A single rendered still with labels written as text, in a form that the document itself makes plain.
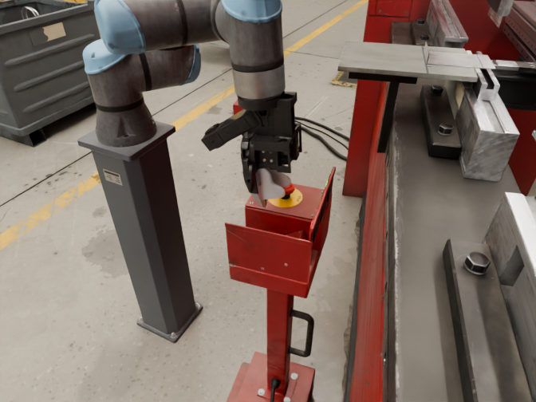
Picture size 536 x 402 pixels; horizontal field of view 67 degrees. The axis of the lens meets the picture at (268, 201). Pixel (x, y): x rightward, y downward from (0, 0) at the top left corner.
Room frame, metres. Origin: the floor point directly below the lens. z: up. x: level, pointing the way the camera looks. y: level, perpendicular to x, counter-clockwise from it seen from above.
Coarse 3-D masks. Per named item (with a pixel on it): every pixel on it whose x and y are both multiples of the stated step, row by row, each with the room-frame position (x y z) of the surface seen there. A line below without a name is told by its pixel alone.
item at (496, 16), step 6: (492, 0) 0.84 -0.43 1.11; (498, 0) 0.80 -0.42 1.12; (504, 0) 0.78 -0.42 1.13; (510, 0) 0.78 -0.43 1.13; (492, 6) 0.82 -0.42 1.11; (498, 6) 0.79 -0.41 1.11; (504, 6) 0.78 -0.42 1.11; (510, 6) 0.78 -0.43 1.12; (492, 12) 0.85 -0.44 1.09; (498, 12) 0.78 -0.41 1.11; (504, 12) 0.78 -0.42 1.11; (492, 18) 0.83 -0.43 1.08; (498, 18) 0.79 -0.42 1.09; (498, 24) 0.78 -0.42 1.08
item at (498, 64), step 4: (492, 60) 0.83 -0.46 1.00; (496, 60) 0.83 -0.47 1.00; (500, 60) 0.83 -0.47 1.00; (496, 64) 0.80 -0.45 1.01; (500, 64) 0.80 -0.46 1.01; (504, 64) 0.80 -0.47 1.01; (508, 64) 0.80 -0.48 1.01; (512, 64) 0.80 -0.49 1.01; (516, 64) 0.80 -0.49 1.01; (520, 64) 0.80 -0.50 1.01; (524, 64) 0.80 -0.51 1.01; (528, 64) 0.80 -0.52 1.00; (532, 64) 0.80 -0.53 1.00; (496, 68) 0.80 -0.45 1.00; (500, 68) 0.79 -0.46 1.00; (504, 68) 0.79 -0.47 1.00; (508, 68) 0.79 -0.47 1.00; (512, 68) 0.79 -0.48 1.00; (516, 68) 0.79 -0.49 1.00; (520, 68) 0.79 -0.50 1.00; (524, 68) 0.78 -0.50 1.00; (528, 68) 0.78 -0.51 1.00; (532, 68) 0.78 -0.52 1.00
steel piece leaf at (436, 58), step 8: (424, 48) 0.89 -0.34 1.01; (424, 56) 0.86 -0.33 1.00; (432, 56) 0.86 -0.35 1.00; (440, 56) 0.86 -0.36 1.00; (448, 56) 0.86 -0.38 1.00; (456, 56) 0.86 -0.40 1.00; (464, 56) 0.86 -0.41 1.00; (472, 56) 0.86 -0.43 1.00; (432, 64) 0.81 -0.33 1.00; (440, 64) 0.81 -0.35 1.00; (448, 64) 0.81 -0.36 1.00; (456, 64) 0.81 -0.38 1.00; (464, 64) 0.81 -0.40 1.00; (472, 64) 0.81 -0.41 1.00; (480, 64) 0.81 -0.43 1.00
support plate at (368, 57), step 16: (352, 48) 0.92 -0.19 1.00; (368, 48) 0.92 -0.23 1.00; (384, 48) 0.92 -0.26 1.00; (400, 48) 0.92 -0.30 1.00; (416, 48) 0.92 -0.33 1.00; (432, 48) 0.92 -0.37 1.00; (448, 48) 0.92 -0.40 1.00; (352, 64) 0.82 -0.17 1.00; (368, 64) 0.82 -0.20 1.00; (384, 64) 0.82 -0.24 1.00; (400, 64) 0.82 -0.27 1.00; (416, 64) 0.82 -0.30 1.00; (464, 80) 0.75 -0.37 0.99
